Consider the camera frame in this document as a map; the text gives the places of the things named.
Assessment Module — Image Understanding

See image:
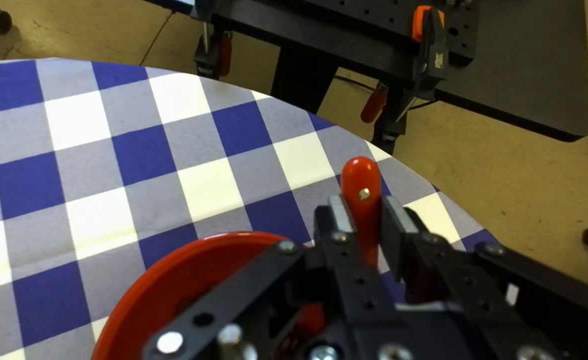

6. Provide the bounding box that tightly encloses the blue white checked tablecloth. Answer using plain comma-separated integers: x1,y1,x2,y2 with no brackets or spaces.
0,58,503,360

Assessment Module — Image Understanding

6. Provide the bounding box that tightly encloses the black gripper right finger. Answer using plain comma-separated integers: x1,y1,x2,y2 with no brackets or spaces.
379,194,456,308

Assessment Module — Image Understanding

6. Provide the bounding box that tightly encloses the orange black bar clamp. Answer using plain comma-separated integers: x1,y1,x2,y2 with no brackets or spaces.
411,4,450,87

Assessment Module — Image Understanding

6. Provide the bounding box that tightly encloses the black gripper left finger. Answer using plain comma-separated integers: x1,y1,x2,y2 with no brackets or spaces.
312,194,371,308

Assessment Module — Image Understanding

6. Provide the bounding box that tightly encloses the red plastic bowl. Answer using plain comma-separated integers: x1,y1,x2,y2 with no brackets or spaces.
91,230,291,360

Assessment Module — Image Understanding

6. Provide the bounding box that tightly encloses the red handled metal spoon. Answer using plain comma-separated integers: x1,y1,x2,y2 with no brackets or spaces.
341,155,385,268

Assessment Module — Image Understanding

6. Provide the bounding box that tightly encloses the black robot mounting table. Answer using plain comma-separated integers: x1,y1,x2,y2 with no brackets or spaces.
143,0,588,155

